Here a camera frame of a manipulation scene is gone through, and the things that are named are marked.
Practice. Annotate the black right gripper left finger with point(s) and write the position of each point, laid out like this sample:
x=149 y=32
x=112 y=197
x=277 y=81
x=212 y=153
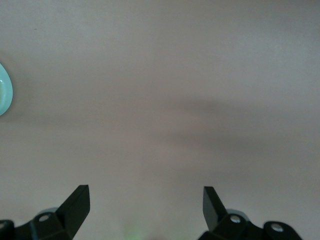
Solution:
x=70 y=215

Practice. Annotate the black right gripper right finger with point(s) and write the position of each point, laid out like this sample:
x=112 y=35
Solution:
x=215 y=215

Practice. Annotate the pale green round plate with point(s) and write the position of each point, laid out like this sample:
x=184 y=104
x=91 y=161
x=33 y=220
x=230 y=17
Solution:
x=8 y=95

